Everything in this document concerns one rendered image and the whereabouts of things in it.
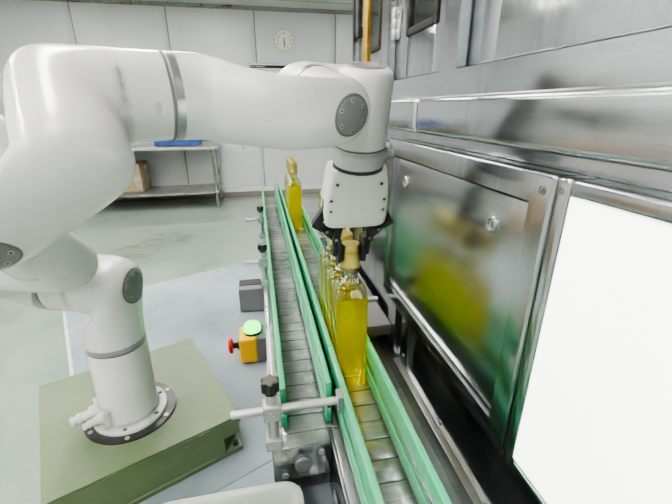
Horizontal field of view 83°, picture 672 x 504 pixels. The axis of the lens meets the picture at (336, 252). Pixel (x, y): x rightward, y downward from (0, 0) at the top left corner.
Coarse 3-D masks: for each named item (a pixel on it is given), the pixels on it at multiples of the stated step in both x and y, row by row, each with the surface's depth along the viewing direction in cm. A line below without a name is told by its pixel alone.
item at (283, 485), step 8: (248, 488) 57; (256, 488) 57; (264, 488) 57; (272, 488) 57; (280, 488) 58; (288, 488) 58; (296, 488) 57; (200, 496) 56; (208, 496) 56; (216, 496) 56; (224, 496) 56; (232, 496) 56; (240, 496) 57; (248, 496) 57; (256, 496) 57; (264, 496) 57; (272, 496) 58; (280, 496) 58; (288, 496) 58; (296, 496) 56
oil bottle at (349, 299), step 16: (336, 288) 67; (352, 288) 66; (336, 304) 67; (352, 304) 66; (336, 320) 68; (352, 320) 67; (336, 336) 69; (352, 336) 68; (336, 352) 70; (352, 352) 70; (352, 368) 71; (352, 384) 72
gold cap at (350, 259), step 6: (348, 240) 66; (354, 240) 66; (348, 246) 64; (354, 246) 64; (342, 252) 65; (348, 252) 64; (354, 252) 64; (342, 258) 65; (348, 258) 64; (354, 258) 64; (342, 264) 65; (348, 264) 65; (354, 264) 65
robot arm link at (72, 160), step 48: (48, 48) 31; (96, 48) 33; (48, 96) 29; (96, 96) 31; (144, 96) 34; (48, 144) 28; (96, 144) 29; (0, 192) 28; (48, 192) 30; (96, 192) 32; (0, 240) 31; (48, 240) 34
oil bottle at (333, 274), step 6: (330, 270) 73; (336, 270) 72; (330, 276) 72; (336, 276) 71; (330, 282) 71; (330, 288) 72; (330, 294) 72; (330, 300) 73; (330, 306) 73; (330, 312) 74; (330, 318) 74; (330, 324) 75; (330, 330) 75; (330, 336) 76
